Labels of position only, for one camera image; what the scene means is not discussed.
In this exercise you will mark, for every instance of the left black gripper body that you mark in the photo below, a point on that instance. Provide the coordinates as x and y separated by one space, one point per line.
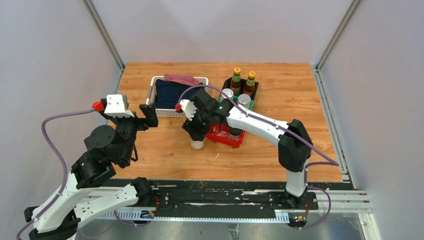
128 127

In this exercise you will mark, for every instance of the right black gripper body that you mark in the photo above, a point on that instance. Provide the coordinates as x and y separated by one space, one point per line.
200 122

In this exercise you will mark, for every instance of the black cap shaker front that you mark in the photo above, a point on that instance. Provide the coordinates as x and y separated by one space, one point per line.
197 144

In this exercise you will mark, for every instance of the black cap shaker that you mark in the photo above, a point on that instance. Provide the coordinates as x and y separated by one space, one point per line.
197 144
234 133

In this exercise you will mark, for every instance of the black cap shaker back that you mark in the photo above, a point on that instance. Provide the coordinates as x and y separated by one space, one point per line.
234 133

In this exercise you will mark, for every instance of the silver lid jar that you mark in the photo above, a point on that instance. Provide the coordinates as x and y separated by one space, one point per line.
244 100
227 93

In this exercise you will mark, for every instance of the silver lid jar back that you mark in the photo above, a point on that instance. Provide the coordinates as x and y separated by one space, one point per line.
244 100

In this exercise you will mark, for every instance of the yellow cap sauce bottle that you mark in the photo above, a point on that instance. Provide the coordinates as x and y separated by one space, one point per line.
235 84
250 84

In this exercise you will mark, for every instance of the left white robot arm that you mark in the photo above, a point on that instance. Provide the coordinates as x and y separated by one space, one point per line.
107 146

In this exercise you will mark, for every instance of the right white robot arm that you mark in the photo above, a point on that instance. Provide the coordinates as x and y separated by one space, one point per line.
291 138

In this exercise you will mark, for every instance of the white plastic basket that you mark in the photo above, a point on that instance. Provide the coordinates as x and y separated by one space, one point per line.
151 97

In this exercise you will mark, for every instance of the dark blue cloth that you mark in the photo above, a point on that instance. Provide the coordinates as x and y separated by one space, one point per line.
168 93

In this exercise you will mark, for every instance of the red plastic bin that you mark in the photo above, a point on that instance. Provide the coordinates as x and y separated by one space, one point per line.
221 134

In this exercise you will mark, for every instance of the green plastic bin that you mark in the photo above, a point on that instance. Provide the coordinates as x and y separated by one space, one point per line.
235 99

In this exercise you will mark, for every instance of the pink cloth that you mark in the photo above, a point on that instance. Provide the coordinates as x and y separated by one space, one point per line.
182 79

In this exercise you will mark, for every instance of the black plastic bin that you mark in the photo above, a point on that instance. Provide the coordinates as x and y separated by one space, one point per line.
227 84

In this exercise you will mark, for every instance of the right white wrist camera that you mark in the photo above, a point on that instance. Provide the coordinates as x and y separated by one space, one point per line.
187 107

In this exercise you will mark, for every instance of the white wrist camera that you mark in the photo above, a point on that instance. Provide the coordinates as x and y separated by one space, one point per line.
187 107
117 106

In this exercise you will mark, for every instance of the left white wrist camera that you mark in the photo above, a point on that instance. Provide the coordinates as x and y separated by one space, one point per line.
117 106

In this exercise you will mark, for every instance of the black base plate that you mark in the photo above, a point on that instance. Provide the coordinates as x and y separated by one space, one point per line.
236 201

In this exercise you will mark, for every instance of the aluminium rail frame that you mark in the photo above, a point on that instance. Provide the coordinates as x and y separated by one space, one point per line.
341 201

